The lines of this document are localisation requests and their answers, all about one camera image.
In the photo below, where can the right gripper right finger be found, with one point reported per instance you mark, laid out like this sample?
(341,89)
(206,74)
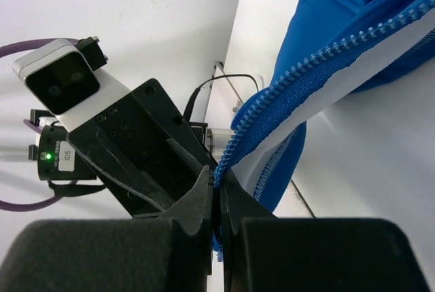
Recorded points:
(262,252)

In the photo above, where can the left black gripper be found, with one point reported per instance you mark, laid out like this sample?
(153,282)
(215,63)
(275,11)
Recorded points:
(143,150)

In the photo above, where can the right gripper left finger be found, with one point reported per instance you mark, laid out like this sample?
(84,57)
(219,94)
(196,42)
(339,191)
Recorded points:
(169,253)

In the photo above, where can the blue zip jacket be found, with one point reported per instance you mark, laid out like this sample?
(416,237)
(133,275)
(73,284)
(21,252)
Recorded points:
(332,48)

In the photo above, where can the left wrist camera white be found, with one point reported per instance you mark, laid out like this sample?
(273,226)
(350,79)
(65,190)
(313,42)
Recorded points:
(68,79)

